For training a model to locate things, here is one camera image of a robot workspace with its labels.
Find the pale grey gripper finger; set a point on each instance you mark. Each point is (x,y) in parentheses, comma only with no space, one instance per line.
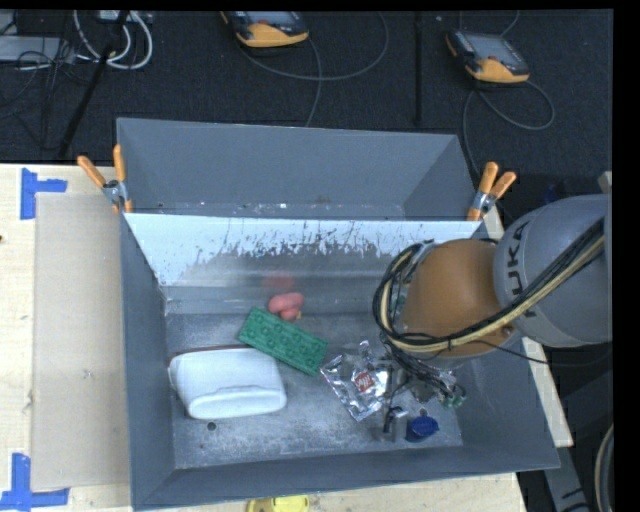
(400,427)
(387,422)

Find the blue round cap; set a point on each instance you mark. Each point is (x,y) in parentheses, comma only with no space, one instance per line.
(421,428)

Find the silver foil packet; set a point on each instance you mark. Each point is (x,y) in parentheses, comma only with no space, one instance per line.
(357,385)

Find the dark green flat block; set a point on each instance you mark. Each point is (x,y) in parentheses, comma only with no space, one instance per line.
(282,341)

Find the pink toy food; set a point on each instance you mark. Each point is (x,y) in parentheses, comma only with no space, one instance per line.
(285,303)

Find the white plastic tub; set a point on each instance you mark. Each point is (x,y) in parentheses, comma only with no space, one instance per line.
(227,382)

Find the grey metal bin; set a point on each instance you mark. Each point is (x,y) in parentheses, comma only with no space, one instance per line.
(280,165)

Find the pale brown flat board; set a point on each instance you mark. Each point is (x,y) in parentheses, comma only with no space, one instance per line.
(75,325)

